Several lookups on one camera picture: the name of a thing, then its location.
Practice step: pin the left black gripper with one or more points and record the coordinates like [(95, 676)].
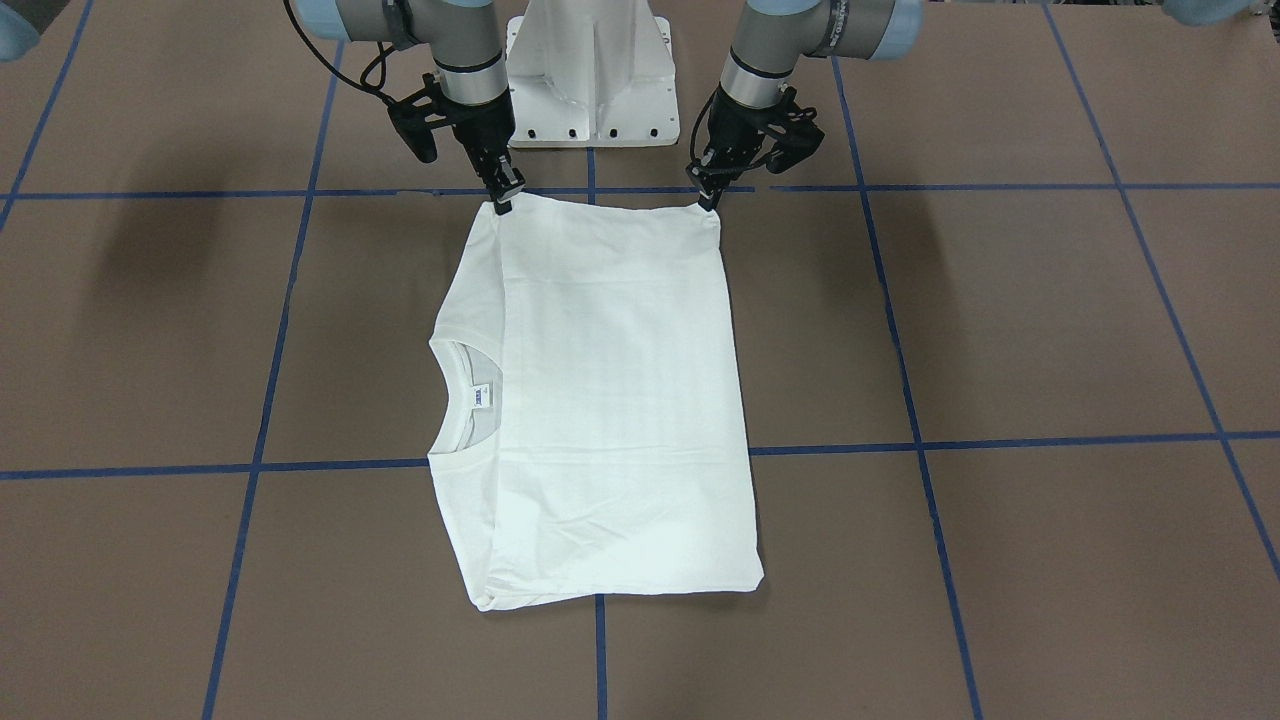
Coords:
[(736, 124)]

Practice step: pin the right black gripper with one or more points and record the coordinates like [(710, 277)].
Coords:
[(479, 124)]

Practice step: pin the white long-sleeve printed shirt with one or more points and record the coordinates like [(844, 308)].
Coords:
[(594, 440)]

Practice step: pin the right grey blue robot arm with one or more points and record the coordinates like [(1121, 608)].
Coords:
[(467, 92)]

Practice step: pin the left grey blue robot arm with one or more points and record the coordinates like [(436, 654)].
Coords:
[(773, 36)]

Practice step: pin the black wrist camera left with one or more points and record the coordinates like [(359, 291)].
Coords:
[(794, 131)]

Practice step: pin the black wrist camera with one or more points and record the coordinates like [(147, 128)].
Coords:
[(794, 131), (415, 119)]

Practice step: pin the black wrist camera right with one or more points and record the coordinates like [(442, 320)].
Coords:
[(415, 119)]

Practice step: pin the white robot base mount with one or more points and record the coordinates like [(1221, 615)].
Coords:
[(592, 74)]

